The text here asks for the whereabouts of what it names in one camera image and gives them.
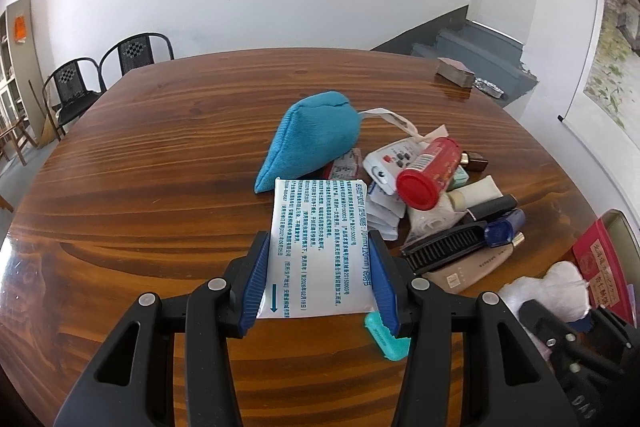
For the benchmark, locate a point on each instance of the orange paper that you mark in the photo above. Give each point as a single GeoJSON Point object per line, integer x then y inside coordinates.
{"type": "Point", "coordinates": [20, 29]}

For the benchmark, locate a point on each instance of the red white printed packet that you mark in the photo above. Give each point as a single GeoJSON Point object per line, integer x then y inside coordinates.
{"type": "Point", "coordinates": [347, 167]}

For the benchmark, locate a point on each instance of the cream tube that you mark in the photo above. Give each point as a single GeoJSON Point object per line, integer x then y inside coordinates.
{"type": "Point", "coordinates": [475, 193]}

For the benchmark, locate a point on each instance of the wooden desktop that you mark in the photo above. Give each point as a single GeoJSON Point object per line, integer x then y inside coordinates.
{"type": "Point", "coordinates": [150, 207]}

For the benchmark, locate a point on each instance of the white remote control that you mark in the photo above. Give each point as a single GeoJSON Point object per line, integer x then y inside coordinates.
{"type": "Point", "coordinates": [387, 162]}

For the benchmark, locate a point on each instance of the teal ridged plastic piece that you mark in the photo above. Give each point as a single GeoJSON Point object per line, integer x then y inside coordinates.
{"type": "Point", "coordinates": [387, 342]}

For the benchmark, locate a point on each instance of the glass door cabinet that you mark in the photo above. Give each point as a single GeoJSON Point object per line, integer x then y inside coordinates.
{"type": "Point", "coordinates": [27, 72]}

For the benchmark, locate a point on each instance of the red cylindrical canister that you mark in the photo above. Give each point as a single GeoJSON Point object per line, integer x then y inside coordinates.
{"type": "Point", "coordinates": [425, 177]}

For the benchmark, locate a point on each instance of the strip of white sachets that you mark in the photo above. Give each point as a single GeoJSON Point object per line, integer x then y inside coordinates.
{"type": "Point", "coordinates": [385, 217]}

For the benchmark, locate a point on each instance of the black metal chair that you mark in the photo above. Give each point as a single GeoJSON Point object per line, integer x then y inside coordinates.
{"type": "Point", "coordinates": [70, 82]}
{"type": "Point", "coordinates": [132, 52]}

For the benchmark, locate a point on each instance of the black comb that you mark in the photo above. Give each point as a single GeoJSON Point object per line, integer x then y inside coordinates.
{"type": "Point", "coordinates": [440, 249]}

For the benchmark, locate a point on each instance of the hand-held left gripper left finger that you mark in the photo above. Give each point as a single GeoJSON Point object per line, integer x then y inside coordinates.
{"type": "Point", "coordinates": [255, 277]}

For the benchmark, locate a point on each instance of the brown small bottle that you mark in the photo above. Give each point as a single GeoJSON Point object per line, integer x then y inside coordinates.
{"type": "Point", "coordinates": [477, 162]}

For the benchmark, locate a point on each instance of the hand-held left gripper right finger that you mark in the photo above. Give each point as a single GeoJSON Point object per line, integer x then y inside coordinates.
{"type": "Point", "coordinates": [382, 277]}

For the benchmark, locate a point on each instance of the beige tube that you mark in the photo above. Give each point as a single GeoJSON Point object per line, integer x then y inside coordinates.
{"type": "Point", "coordinates": [465, 272]}

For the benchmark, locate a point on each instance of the card deck box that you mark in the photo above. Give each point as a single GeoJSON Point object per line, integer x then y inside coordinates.
{"type": "Point", "coordinates": [455, 72]}

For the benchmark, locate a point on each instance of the plastic white roll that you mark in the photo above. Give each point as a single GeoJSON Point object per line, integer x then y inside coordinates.
{"type": "Point", "coordinates": [430, 217]}

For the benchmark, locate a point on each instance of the blue fabric pouch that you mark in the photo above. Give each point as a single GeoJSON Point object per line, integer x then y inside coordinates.
{"type": "Point", "coordinates": [305, 137]}

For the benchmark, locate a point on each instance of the hanging scroll painting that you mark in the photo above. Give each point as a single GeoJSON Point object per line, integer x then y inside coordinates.
{"type": "Point", "coordinates": [615, 57]}

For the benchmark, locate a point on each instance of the wooden chair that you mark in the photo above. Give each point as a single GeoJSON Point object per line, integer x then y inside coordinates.
{"type": "Point", "coordinates": [12, 137]}

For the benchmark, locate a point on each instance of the red tin box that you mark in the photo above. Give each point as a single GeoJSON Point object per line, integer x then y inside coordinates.
{"type": "Point", "coordinates": [600, 257]}

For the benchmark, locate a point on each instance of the black tube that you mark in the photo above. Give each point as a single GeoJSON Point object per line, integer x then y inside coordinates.
{"type": "Point", "coordinates": [492, 207]}

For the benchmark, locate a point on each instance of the broom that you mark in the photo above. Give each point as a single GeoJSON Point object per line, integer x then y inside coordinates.
{"type": "Point", "coordinates": [46, 132]}

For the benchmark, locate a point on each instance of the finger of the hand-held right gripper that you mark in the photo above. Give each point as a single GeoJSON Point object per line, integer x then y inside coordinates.
{"type": "Point", "coordinates": [537, 319]}

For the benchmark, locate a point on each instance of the foil tray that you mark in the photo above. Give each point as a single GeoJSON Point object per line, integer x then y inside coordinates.
{"type": "Point", "coordinates": [487, 87]}

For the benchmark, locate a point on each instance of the white plastic bag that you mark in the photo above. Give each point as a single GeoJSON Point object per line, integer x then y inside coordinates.
{"type": "Point", "coordinates": [560, 282]}

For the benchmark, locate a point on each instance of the grey stairs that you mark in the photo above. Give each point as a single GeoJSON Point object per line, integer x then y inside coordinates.
{"type": "Point", "coordinates": [475, 42]}

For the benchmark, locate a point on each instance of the dark blue bottle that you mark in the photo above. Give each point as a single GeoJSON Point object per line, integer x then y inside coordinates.
{"type": "Point", "coordinates": [505, 227]}

